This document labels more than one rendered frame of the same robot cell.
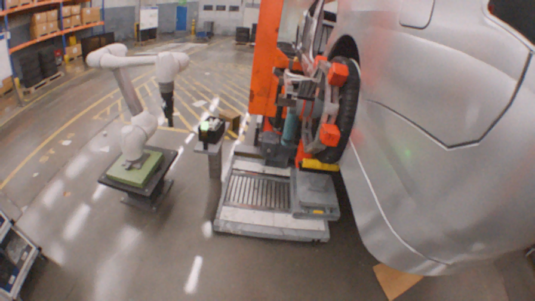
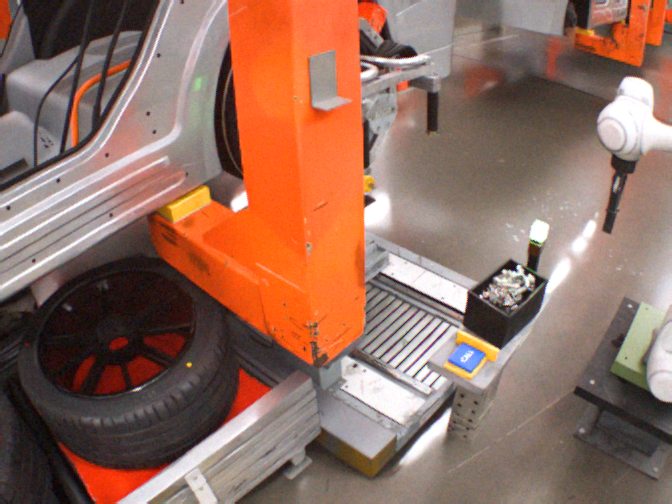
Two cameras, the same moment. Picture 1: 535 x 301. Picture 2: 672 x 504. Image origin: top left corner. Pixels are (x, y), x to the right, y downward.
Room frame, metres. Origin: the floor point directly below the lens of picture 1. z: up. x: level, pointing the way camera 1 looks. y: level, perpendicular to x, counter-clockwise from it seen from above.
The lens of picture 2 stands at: (2.19, 0.80, 1.38)
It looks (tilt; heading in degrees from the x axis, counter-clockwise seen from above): 36 degrees down; 226
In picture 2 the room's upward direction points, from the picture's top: 3 degrees counter-clockwise
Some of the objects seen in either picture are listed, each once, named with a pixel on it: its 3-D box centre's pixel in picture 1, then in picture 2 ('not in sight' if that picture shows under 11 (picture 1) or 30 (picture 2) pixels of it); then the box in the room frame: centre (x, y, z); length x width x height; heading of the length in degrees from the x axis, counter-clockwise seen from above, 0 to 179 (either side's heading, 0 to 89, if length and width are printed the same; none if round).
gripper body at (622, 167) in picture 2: (167, 97); (621, 170); (0.94, 0.60, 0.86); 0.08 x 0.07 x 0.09; 2
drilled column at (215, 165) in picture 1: (214, 156); (477, 388); (1.29, 0.43, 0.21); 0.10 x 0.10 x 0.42; 3
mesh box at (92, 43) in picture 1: (97, 46); not in sight; (6.07, 7.23, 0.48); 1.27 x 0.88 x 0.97; 91
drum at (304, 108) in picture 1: (306, 105); (355, 106); (1.14, -0.18, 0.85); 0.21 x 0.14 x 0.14; 93
